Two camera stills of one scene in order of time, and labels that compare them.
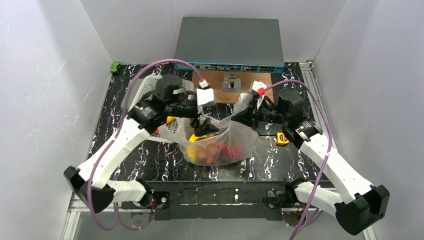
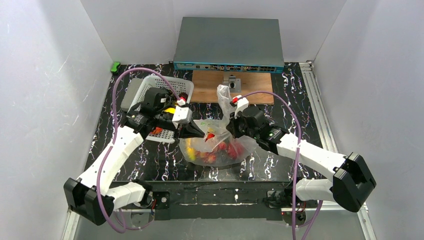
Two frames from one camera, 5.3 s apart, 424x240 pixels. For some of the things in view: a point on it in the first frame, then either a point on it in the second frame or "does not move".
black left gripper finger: (205, 128) to (190, 130)
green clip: (114, 68) does not move
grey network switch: (226, 44) does not move
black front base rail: (195, 200) does not move
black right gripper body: (253, 115) to (235, 127)
